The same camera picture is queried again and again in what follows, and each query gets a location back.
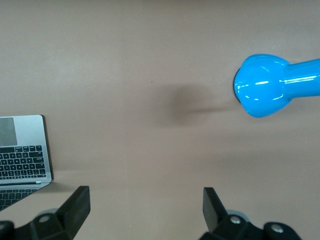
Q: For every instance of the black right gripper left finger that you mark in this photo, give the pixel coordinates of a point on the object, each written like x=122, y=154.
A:
x=75, y=207

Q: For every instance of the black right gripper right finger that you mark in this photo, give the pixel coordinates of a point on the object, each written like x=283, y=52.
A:
x=212, y=212

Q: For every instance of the silver laptop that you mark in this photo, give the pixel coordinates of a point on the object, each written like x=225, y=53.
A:
x=27, y=130

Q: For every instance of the blue desk lamp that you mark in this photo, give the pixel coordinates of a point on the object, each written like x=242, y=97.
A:
x=262, y=85

